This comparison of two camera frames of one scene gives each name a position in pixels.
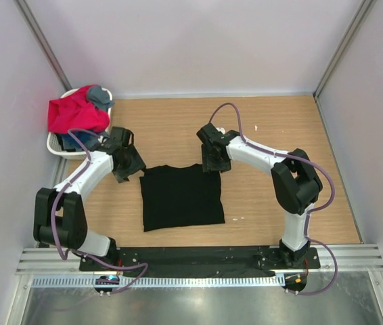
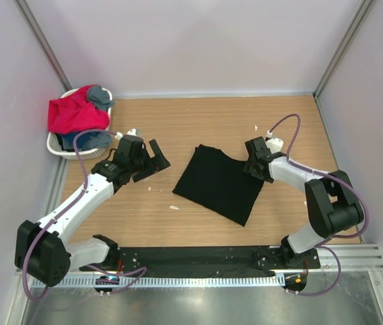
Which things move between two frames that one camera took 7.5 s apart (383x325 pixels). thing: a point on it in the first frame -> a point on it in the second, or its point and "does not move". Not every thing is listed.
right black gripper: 208,164 -> 249,168
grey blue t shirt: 100,97 does not move
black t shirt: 187,196 -> 216,181
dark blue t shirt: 88,140 does not move
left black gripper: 137,164 -> 158,161
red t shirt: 75,111 does not move
